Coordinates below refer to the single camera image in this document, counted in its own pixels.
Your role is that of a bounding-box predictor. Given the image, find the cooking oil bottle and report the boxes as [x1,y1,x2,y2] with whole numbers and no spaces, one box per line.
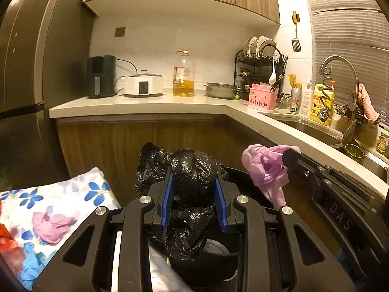
[173,49,195,97]

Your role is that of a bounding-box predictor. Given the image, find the chrome kitchen faucet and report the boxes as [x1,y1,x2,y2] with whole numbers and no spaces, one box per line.
[319,55,359,144]

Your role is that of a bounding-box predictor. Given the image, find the yellow detergent bottle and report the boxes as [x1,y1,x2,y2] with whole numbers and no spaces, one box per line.
[310,81,335,127]

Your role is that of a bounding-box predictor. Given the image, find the black air fryer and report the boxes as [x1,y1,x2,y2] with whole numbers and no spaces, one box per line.
[86,55,116,98]

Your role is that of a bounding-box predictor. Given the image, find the hanging black spatula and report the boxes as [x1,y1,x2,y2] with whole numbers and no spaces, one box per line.
[292,11,301,52]

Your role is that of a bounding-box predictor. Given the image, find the red plastic bag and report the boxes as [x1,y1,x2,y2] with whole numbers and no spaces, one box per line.
[0,200,27,278]

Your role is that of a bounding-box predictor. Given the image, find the steel sink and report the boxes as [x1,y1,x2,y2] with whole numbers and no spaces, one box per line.
[270,114,388,183]

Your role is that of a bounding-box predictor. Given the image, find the blue plastic glove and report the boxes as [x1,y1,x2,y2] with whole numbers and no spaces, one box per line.
[18,243,57,291]

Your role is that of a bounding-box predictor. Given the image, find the floral blue white tablecloth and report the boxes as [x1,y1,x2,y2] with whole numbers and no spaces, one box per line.
[1,168,189,291]

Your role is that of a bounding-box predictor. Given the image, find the window blinds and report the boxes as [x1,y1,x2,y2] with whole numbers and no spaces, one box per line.
[309,0,388,125]

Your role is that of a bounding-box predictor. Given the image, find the dark steel refrigerator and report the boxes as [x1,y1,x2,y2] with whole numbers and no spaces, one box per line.
[1,0,94,191]

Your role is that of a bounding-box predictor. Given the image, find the small purple glove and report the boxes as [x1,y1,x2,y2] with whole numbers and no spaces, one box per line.
[32,212,77,245]

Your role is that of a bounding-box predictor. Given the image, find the stainless steel bowl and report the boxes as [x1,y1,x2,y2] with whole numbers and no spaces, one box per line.
[205,82,238,100]

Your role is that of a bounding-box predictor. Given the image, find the pink cloth on faucet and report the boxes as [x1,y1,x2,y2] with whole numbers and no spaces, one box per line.
[358,83,380,124]

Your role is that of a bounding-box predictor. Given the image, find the black plastic bag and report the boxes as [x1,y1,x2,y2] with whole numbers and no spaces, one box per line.
[135,142,228,261]

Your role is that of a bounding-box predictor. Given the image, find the white bottle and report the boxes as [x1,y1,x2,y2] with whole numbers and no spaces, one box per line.
[299,79,313,119]

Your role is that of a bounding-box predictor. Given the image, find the purple plastic glove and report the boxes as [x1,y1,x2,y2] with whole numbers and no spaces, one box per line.
[241,144,301,210]

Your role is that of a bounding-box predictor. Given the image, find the pink utensil holder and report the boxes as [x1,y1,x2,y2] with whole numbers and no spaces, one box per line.
[248,84,278,111]

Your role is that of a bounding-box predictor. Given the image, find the wooden lower cabinets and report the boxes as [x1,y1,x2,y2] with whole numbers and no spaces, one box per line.
[56,113,387,250]

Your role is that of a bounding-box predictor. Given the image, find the black dish rack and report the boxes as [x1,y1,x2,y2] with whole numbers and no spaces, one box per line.
[233,36,288,101]

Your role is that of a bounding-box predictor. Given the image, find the black trash bin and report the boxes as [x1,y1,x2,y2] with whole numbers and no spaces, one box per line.
[150,168,274,291]

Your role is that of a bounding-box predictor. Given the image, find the white slow cooker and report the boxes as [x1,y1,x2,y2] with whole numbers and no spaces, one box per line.
[124,69,164,98]

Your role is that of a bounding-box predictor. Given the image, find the beer can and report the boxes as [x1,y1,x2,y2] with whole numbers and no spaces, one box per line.
[290,85,302,114]

